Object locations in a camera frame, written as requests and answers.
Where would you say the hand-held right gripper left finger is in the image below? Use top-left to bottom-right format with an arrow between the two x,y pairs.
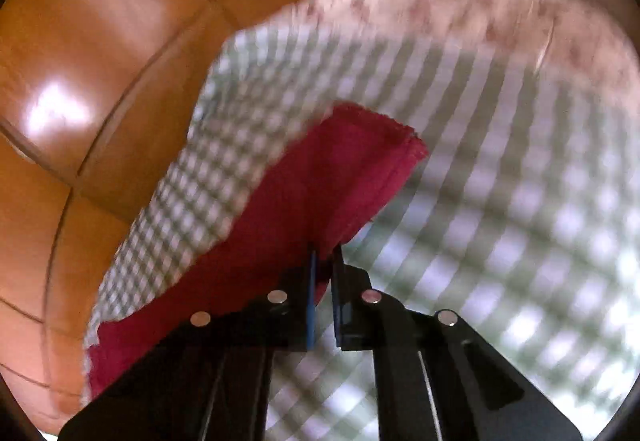
57,248 -> 319,441

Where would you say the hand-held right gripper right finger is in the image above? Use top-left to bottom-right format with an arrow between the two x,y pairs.
331,245 -> 584,441

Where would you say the red cloth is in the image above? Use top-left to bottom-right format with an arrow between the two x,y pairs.
87,102 -> 430,404

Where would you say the green checked bed sheet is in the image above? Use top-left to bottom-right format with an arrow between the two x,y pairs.
82,18 -> 640,441

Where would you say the wooden wardrobe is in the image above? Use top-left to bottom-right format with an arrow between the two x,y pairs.
0,0 -> 351,437

